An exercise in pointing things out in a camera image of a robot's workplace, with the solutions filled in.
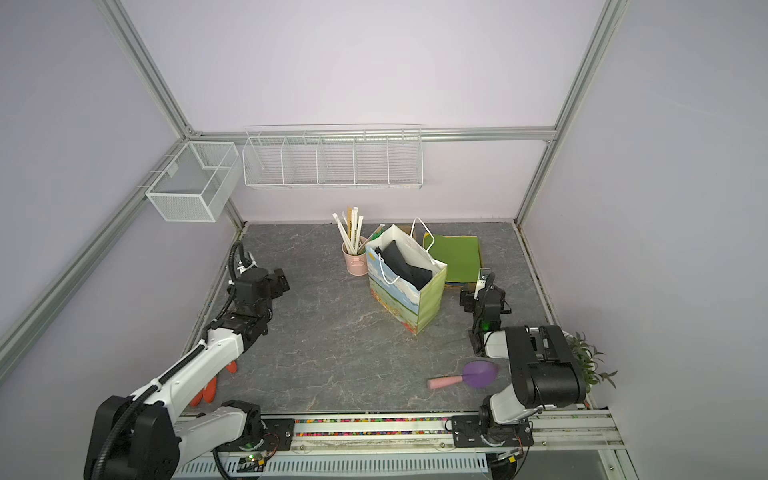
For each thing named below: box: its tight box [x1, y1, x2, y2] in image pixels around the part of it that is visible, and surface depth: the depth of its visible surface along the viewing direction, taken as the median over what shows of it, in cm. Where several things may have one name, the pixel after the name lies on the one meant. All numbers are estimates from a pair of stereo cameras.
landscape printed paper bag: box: [366, 217, 448, 335], surface depth 83 cm
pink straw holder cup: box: [342, 240, 368, 277], surface depth 102 cm
